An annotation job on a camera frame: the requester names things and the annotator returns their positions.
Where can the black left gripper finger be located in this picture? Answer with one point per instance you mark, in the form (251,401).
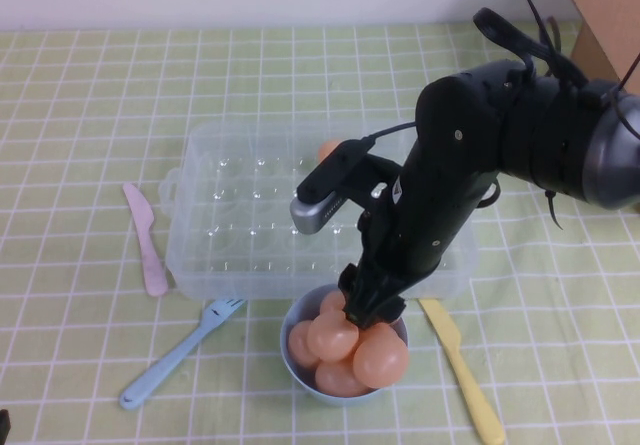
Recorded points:
(4,425)

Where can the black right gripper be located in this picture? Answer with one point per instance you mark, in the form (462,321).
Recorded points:
(425,225)

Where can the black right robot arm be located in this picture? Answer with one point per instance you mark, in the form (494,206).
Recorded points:
(550,130)

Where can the orange egg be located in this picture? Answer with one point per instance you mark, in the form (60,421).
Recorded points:
(300,345)
(337,381)
(387,331)
(330,337)
(327,150)
(331,305)
(381,362)

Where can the clear plastic egg box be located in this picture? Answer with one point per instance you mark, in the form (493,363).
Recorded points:
(225,245)

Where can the brown cardboard box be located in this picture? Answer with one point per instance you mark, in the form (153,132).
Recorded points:
(600,25)

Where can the yellow plastic knife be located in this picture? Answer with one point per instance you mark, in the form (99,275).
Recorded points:
(460,365)

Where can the light blue bowl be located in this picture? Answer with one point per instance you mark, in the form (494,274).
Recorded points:
(300,385)

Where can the light blue plastic fork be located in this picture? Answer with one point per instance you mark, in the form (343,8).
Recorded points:
(175,355)

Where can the pink plastic knife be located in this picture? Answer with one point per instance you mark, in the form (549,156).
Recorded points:
(147,245)

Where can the green checked tablecloth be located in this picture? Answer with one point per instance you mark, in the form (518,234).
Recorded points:
(75,115)

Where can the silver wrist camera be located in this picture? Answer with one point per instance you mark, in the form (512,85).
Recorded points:
(320,200)

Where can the black camera bracket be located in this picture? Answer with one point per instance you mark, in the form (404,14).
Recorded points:
(372,180)

